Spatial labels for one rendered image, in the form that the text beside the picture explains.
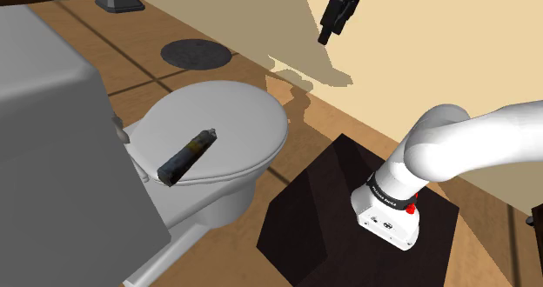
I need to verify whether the grey toilet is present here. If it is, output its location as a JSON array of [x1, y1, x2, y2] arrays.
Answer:
[[0, 3, 290, 287]]

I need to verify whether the dark cylindrical bottle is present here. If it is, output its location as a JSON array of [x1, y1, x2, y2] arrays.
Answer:
[[156, 127, 218, 189]]

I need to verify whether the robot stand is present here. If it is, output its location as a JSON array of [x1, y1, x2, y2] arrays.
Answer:
[[256, 133, 461, 287]]

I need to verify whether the dark cabinet with knob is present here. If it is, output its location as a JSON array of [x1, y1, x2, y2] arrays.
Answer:
[[525, 204, 543, 272]]

